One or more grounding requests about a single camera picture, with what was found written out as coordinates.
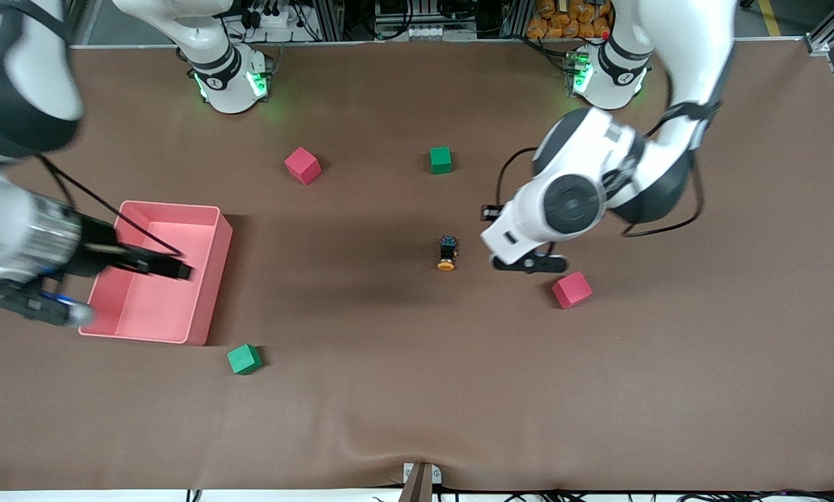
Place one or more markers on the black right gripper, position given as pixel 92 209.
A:
pixel 95 252

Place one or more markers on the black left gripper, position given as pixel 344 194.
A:
pixel 486 217

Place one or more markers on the yellow push button black body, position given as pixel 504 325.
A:
pixel 447 251

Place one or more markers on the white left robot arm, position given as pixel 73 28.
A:
pixel 577 160

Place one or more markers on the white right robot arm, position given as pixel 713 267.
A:
pixel 12 70

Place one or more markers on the pink plastic bin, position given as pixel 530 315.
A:
pixel 159 279

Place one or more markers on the red foam cube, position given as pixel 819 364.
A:
pixel 572 290
pixel 302 166

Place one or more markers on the green foam cube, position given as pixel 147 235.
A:
pixel 244 360
pixel 441 160

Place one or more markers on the brown table mat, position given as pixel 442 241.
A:
pixel 459 404

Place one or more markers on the orange snack bag pile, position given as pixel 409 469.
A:
pixel 563 21

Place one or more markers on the white power strip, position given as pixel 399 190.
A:
pixel 277 17

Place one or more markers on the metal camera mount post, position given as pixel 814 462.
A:
pixel 420 484

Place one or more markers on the aluminium frame profile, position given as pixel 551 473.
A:
pixel 832 28

